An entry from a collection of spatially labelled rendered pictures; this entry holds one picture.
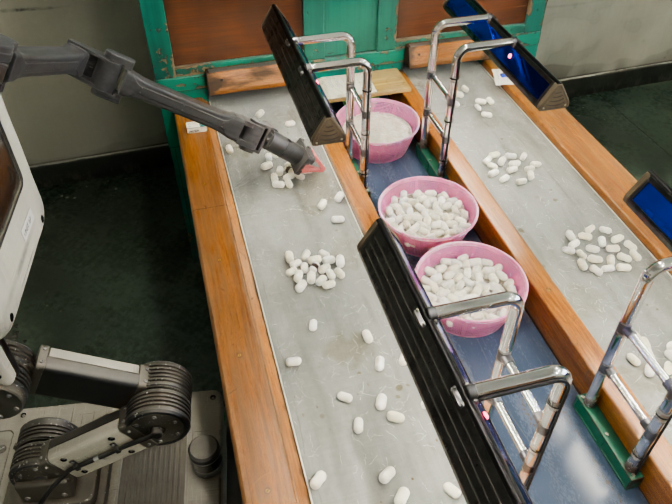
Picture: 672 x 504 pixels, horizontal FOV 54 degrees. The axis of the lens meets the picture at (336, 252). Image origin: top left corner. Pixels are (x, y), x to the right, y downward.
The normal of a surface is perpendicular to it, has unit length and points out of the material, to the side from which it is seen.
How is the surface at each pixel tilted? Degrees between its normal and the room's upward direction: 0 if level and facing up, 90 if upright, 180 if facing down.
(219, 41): 90
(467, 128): 0
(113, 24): 90
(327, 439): 0
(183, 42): 90
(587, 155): 0
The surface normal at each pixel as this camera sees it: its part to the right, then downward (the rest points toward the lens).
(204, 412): 0.00, -0.73
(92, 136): 0.29, 0.66
